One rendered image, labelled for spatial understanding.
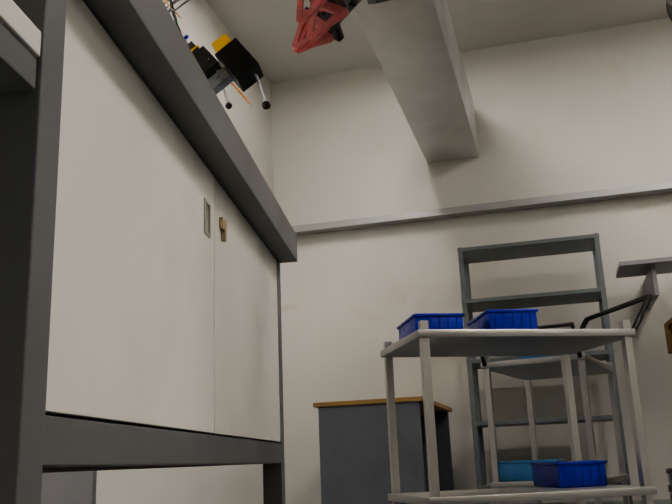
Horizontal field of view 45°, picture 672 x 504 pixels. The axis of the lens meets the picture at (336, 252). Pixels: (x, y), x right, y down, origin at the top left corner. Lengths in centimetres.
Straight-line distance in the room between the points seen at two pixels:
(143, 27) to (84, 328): 32
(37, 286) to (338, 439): 477
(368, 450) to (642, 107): 386
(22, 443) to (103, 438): 26
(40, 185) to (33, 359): 12
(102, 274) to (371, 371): 624
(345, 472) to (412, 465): 43
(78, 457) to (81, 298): 14
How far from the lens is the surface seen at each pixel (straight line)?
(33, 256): 58
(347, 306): 713
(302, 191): 753
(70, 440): 74
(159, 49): 93
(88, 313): 78
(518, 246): 628
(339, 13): 140
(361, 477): 526
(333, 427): 531
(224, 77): 133
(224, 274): 130
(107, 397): 82
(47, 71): 63
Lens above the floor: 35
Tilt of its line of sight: 15 degrees up
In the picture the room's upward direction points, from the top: 2 degrees counter-clockwise
